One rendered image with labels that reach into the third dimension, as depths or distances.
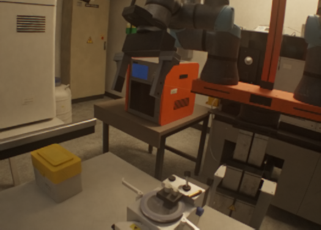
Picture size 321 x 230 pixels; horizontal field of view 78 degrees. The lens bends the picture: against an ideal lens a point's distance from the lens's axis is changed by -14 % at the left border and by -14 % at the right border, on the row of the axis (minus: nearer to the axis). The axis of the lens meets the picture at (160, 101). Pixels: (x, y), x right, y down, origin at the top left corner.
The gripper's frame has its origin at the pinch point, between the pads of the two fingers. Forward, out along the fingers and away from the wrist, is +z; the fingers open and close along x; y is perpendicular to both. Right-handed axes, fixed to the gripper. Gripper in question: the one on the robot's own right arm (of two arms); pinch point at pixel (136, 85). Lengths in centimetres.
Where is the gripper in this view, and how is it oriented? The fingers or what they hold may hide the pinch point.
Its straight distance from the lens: 55.3
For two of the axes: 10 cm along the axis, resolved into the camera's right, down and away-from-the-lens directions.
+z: -2.5, 9.6, -1.2
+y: 5.9, 2.5, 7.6
